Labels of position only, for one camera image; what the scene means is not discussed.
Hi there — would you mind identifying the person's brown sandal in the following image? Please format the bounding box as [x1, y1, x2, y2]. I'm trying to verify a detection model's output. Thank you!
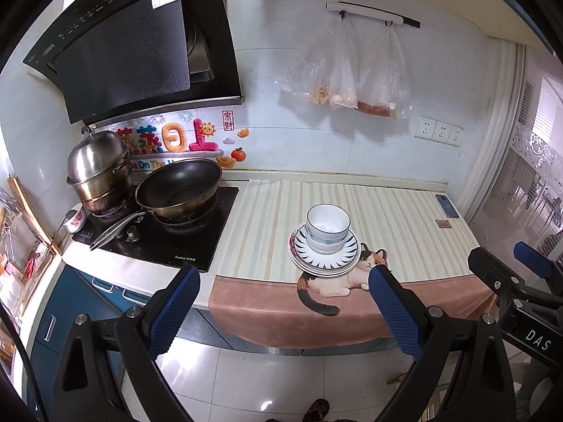
[303, 398, 330, 422]

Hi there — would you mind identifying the black wok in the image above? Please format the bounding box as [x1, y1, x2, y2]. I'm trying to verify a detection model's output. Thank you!
[90, 158, 223, 251]

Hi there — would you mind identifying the dark blue phone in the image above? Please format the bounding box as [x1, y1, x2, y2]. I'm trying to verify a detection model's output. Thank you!
[435, 193, 460, 219]

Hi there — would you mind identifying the striped cat print mat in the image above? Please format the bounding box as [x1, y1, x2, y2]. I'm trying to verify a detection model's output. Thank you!
[208, 179, 498, 350]

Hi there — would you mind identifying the small white floral cup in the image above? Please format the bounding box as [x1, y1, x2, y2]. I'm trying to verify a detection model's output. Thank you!
[53, 206, 88, 242]

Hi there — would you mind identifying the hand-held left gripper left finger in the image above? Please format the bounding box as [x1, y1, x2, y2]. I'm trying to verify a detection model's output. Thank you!
[44, 264, 202, 422]

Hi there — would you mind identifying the sliding glass door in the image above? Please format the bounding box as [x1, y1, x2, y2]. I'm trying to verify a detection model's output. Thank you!
[466, 44, 563, 273]

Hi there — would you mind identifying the black gas stove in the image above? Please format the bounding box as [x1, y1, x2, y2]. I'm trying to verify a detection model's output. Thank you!
[71, 185, 240, 273]

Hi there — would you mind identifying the colourful wall sticker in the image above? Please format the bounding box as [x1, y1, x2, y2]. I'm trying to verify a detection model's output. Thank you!
[112, 110, 251, 172]

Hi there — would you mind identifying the blue kitchen cabinet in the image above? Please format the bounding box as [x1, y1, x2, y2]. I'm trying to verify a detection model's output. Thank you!
[26, 265, 397, 409]

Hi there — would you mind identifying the white floral print bowl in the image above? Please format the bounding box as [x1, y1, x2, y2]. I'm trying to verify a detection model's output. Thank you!
[307, 234, 348, 249]

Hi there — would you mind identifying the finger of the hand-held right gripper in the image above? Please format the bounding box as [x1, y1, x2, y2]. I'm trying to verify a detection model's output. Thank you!
[514, 242, 563, 284]
[467, 247, 527, 304]

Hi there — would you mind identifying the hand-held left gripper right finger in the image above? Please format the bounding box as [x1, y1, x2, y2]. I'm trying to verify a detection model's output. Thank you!
[368, 266, 517, 422]

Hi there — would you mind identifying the wooden cutting board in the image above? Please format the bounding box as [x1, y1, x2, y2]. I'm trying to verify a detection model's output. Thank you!
[8, 175, 62, 256]

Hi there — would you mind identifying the steel steamer pot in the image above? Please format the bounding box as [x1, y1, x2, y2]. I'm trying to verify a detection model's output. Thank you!
[66, 127, 133, 212]

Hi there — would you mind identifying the black range hood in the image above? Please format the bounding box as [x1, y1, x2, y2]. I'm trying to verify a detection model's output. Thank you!
[23, 0, 244, 126]

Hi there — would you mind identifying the white blue-striped rim plate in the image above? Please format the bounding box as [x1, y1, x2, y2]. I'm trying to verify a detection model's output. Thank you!
[294, 224, 361, 271]

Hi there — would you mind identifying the white pink floral plate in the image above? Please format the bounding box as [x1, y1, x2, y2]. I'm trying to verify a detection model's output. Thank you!
[288, 229, 362, 278]

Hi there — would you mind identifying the white wall hook rail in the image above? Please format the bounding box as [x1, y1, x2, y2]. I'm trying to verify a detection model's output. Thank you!
[326, 1, 420, 28]

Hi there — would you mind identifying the clear plastic bag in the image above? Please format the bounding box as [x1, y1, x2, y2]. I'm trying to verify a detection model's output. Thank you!
[329, 20, 362, 110]
[357, 26, 413, 119]
[275, 20, 348, 106]

